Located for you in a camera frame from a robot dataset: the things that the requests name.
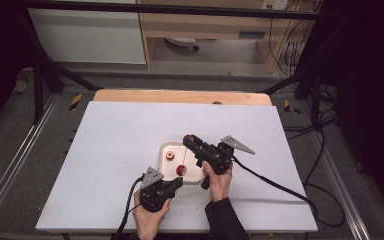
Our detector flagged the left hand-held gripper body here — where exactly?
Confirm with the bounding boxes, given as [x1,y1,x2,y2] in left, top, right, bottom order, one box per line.
[139,166,176,213]

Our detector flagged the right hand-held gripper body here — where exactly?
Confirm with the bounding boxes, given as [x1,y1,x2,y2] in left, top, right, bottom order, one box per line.
[193,134,256,191]

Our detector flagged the white square tray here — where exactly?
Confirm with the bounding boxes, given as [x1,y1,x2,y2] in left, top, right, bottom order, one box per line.
[158,141,205,185]

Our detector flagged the person's left hand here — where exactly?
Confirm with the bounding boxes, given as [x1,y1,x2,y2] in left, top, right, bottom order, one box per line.
[132,189,171,240]

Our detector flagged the person's right hand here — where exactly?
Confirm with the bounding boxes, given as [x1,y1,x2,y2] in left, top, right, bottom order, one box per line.
[202,161,234,203]

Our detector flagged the wooden table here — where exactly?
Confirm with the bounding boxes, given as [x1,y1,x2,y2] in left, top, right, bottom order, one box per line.
[92,88,273,107]

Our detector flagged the yellow black tape marker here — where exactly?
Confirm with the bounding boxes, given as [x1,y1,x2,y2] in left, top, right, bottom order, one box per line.
[68,93,84,112]
[283,99,301,115]

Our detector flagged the white chair base with caster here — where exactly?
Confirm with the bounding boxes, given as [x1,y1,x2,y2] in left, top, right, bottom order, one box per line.
[164,36,201,52]

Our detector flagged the light wooden desk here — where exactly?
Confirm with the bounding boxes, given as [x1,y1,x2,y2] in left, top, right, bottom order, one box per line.
[136,0,322,73]

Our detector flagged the white cabinet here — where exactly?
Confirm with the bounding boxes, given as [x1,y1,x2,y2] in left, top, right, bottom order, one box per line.
[28,7,147,65]

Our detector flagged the left hand-held gripper cable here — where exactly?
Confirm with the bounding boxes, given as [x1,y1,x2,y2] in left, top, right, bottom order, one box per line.
[115,174,147,235]

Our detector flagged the hand-held gripper cable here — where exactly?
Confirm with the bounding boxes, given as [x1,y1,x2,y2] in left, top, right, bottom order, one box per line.
[231,156,346,229]
[115,174,147,235]

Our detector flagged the right hand-held gripper cable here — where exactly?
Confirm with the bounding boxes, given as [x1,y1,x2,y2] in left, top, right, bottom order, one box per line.
[231,156,346,229]

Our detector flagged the black floor cables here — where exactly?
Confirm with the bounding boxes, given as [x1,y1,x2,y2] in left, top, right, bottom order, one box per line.
[282,85,340,142]

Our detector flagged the black hanging cables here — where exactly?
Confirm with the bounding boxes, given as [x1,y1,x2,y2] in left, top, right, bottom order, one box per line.
[268,9,316,77]

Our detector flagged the aluminium floor rail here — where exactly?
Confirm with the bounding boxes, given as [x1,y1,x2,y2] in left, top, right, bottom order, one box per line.
[0,94,60,228]
[308,129,372,240]

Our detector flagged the black metal frame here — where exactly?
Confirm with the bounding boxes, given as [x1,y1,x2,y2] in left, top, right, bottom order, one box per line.
[13,0,325,126]

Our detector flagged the white wall outlet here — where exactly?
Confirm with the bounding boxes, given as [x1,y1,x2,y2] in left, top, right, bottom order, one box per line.
[261,0,290,11]

